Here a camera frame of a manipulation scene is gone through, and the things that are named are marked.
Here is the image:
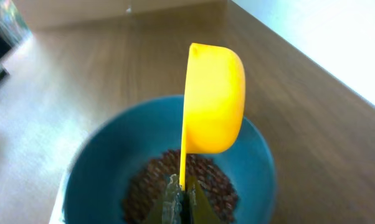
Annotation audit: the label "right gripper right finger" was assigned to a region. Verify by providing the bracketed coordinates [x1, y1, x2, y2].
[186, 176, 222, 224]

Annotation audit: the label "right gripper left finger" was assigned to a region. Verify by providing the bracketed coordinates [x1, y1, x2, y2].
[142, 174, 183, 224]

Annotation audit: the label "red beans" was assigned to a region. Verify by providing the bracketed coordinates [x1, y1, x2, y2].
[121, 150, 239, 223]

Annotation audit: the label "yellow measuring scoop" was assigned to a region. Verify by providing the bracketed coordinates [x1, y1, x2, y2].
[179, 43, 245, 190]

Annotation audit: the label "blue plastic bowl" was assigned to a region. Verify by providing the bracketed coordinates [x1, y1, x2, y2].
[64, 95, 277, 224]

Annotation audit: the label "white digital kitchen scale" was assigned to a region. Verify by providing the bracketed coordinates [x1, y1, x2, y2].
[49, 172, 70, 224]

